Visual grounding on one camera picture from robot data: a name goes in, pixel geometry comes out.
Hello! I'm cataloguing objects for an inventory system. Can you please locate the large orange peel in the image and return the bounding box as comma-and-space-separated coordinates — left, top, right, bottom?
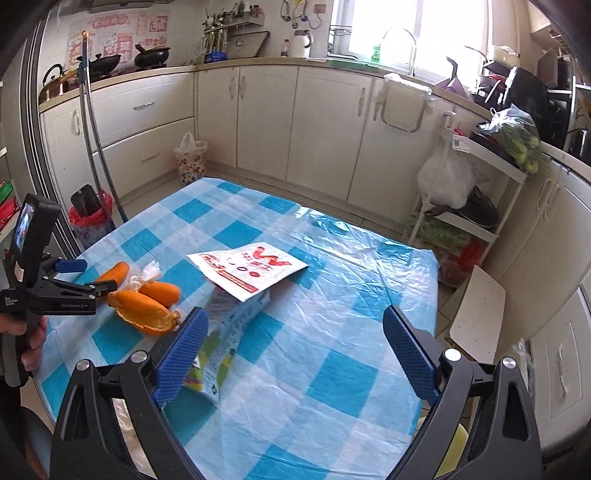
107, 281, 181, 335

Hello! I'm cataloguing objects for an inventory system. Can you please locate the green white milk carton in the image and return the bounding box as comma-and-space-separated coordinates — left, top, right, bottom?
183, 287, 270, 403

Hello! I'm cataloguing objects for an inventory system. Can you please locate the red white paper envelope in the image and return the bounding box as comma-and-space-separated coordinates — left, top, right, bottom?
188, 242, 308, 302

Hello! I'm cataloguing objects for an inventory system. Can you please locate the red lined trash bin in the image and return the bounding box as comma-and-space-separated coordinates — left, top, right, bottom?
68, 190, 114, 249

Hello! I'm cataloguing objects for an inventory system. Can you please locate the white hanging trash bin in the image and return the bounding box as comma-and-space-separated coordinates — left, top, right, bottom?
380, 73, 436, 133

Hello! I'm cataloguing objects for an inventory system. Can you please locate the person's left hand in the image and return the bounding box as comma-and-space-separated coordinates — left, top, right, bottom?
0, 314, 48, 372

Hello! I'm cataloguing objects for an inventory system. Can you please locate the white wooden board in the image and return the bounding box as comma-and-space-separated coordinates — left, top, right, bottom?
450, 266, 506, 364

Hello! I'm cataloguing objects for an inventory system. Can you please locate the dark green dustpan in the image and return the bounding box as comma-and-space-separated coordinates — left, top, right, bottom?
70, 184, 102, 218

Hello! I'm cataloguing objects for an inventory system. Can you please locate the blue white checkered tablecloth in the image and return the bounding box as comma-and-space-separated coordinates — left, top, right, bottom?
34, 176, 440, 480

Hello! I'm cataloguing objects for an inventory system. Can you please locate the floral bag on floor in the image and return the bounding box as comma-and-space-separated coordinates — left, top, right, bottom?
173, 132, 208, 186

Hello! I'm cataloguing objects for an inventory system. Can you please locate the white plastic bag on cart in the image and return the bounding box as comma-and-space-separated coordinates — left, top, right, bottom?
417, 140, 477, 209

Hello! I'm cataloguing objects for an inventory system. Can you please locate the white rolling shelf cart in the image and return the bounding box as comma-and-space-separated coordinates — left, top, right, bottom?
408, 127, 527, 262

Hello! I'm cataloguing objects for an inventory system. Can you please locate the black wok on stove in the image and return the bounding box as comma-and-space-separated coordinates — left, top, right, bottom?
134, 44, 170, 70

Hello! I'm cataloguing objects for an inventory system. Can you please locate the bag of green vegetables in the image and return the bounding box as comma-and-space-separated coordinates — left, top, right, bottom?
477, 104, 542, 175

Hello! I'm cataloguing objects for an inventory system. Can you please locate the white electric kettle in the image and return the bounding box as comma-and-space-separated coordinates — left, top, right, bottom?
290, 29, 314, 59

